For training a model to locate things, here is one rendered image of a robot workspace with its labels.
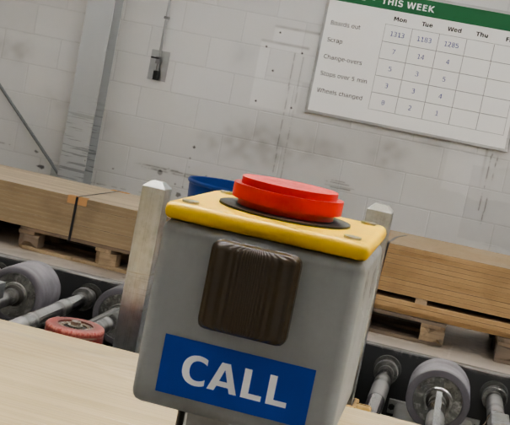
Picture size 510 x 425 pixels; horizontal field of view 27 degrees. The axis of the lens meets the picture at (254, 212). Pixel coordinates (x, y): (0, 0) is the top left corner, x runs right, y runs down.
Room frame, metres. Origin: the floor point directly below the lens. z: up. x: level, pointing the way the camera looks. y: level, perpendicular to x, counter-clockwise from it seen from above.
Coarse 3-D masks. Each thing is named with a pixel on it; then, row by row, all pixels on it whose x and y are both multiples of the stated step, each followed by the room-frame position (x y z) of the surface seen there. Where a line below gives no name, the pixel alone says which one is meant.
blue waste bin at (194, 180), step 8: (192, 176) 6.19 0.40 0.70; (200, 176) 6.27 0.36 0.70; (192, 184) 6.00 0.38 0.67; (200, 184) 5.92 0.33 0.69; (208, 184) 5.89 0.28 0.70; (216, 184) 6.36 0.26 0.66; (224, 184) 6.37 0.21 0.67; (232, 184) 6.38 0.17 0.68; (192, 192) 5.99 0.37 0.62; (200, 192) 5.93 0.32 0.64
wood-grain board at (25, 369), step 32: (0, 320) 1.36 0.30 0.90; (0, 352) 1.22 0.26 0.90; (32, 352) 1.24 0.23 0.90; (64, 352) 1.27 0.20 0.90; (96, 352) 1.30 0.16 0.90; (128, 352) 1.33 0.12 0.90; (0, 384) 1.10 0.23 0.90; (32, 384) 1.13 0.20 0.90; (64, 384) 1.15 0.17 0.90; (96, 384) 1.17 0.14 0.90; (128, 384) 1.20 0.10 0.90; (0, 416) 1.01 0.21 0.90; (32, 416) 1.02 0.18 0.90; (64, 416) 1.04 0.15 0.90; (96, 416) 1.06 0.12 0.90; (128, 416) 1.08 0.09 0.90; (160, 416) 1.10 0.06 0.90; (352, 416) 1.25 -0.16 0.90; (384, 416) 1.27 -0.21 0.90
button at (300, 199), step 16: (256, 176) 0.38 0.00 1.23; (240, 192) 0.37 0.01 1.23; (256, 192) 0.36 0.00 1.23; (272, 192) 0.36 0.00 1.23; (288, 192) 0.36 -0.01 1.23; (304, 192) 0.36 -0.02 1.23; (320, 192) 0.37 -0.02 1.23; (336, 192) 0.38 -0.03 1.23; (256, 208) 0.36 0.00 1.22; (272, 208) 0.36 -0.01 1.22; (288, 208) 0.36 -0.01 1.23; (304, 208) 0.36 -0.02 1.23; (320, 208) 0.36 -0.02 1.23; (336, 208) 0.37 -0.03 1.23
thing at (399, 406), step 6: (0, 318) 1.98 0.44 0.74; (108, 342) 1.99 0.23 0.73; (390, 402) 1.94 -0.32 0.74; (396, 402) 1.94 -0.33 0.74; (402, 402) 1.94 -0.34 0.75; (390, 408) 1.94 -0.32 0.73; (396, 408) 1.90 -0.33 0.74; (402, 408) 1.90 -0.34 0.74; (396, 414) 1.86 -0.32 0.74; (402, 414) 1.86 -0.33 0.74; (408, 414) 1.87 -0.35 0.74; (408, 420) 1.83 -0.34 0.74; (468, 420) 1.91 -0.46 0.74; (474, 420) 1.91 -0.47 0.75
